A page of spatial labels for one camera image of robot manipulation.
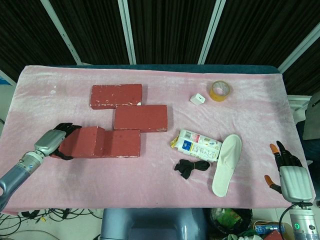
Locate red brick with white chips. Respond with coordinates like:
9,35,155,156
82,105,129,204
89,83,144,111

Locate white post with blue sign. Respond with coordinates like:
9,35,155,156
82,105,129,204
0,69,16,87

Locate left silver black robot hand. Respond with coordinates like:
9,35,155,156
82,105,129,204
34,122,83,161

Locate yellow tape roll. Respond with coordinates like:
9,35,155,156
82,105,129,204
208,79,234,103

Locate blue cardboard box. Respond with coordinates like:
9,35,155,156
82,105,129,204
254,223,286,236

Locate white partition frame post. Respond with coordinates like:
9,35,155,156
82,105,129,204
117,0,137,65
199,0,227,65
40,0,83,65
277,20,320,74

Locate black sock bundle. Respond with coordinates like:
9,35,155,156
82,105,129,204
173,158,212,181

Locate white disposable slipper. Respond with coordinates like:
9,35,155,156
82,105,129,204
211,133,243,199

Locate small white plastic box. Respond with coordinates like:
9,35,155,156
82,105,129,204
189,92,208,107

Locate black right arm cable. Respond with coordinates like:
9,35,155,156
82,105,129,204
278,203,297,240

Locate black trash bag with litter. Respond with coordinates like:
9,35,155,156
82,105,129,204
209,207,254,240

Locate pink velvet table cloth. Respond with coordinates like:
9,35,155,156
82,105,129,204
0,64,305,216

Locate white metal rack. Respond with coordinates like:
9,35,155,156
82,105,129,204
286,94,313,126

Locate dark grey bulky object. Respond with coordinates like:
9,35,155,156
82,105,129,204
301,90,320,141

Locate black floor cables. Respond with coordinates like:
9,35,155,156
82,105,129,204
0,207,104,227

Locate white yellow snack packet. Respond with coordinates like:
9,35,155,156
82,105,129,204
170,128,223,164

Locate blue-grey robot torso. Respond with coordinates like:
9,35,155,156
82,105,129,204
100,207,209,240

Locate red block on floor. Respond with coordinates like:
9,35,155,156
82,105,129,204
262,230,284,240

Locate right silver robot hand orange fingertips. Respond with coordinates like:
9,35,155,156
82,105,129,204
264,140,315,202

